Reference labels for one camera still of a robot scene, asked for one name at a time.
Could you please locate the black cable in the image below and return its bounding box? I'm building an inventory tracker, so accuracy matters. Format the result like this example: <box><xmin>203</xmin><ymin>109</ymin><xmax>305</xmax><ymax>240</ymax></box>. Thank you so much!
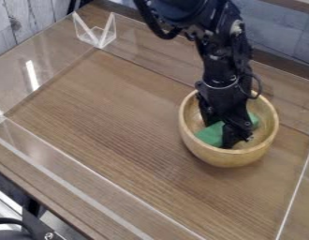
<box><xmin>0</xmin><ymin>216</ymin><xmax>26</xmax><ymax>229</ymax></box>

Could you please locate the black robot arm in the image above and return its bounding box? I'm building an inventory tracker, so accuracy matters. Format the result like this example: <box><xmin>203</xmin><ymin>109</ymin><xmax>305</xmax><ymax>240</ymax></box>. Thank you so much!
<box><xmin>134</xmin><ymin>0</ymin><xmax>259</xmax><ymax>149</ymax></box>

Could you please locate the green rectangular block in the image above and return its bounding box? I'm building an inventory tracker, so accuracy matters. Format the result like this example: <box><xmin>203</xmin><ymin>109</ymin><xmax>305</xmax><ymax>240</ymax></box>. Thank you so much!
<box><xmin>195</xmin><ymin>112</ymin><xmax>259</xmax><ymax>148</ymax></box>

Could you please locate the wooden bowl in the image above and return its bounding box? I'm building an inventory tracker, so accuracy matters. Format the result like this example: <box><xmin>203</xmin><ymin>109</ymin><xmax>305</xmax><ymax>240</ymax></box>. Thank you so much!
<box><xmin>178</xmin><ymin>90</ymin><xmax>279</xmax><ymax>168</ymax></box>

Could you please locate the clear acrylic tray wall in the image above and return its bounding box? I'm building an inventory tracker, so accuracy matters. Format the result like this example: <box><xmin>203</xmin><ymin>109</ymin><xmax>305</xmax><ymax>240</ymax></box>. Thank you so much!
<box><xmin>0</xmin><ymin>114</ymin><xmax>206</xmax><ymax>240</ymax></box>

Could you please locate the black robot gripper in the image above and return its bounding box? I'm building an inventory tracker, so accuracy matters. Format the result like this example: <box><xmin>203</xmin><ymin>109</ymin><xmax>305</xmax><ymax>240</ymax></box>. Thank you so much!
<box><xmin>195</xmin><ymin>79</ymin><xmax>254</xmax><ymax>149</ymax></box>

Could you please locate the black metal table clamp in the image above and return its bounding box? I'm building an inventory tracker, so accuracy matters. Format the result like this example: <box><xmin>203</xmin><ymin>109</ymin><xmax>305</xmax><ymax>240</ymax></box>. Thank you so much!
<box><xmin>0</xmin><ymin>173</ymin><xmax>66</xmax><ymax>240</ymax></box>

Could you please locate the clear acrylic corner bracket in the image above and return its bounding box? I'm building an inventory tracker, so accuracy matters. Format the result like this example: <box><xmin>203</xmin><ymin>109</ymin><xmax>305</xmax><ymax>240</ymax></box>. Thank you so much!
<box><xmin>72</xmin><ymin>12</ymin><xmax>117</xmax><ymax>49</ymax></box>

